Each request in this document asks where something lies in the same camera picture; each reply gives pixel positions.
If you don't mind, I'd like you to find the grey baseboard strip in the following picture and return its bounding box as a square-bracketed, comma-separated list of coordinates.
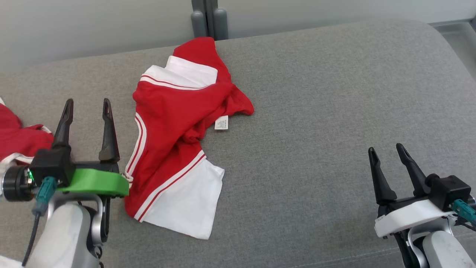
[428, 19, 476, 33]

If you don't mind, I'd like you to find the red white jersey shirt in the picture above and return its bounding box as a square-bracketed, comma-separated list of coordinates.
[124, 36, 255, 240]
[0, 98, 54, 166]

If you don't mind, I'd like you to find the left cable with teal connector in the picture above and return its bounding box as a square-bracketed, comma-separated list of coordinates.
[22, 177, 58, 267]

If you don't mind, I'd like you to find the right cable with teal connector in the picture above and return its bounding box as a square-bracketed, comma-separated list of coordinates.
[452, 199, 476, 227]

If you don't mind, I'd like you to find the grey fabric sofa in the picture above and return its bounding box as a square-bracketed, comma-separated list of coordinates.
[0, 19, 476, 268]

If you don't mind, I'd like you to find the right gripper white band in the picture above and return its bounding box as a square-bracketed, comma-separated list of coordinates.
[368, 143, 456, 239]

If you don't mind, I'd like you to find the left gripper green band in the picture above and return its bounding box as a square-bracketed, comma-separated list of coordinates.
[52, 98, 130, 198]

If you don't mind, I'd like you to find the grey partition post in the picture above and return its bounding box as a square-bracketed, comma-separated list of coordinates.
[191, 0, 228, 41]

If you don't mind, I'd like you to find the cable with teal connector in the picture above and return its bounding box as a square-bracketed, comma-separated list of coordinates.
[22, 177, 58, 267]
[452, 199, 476, 227]

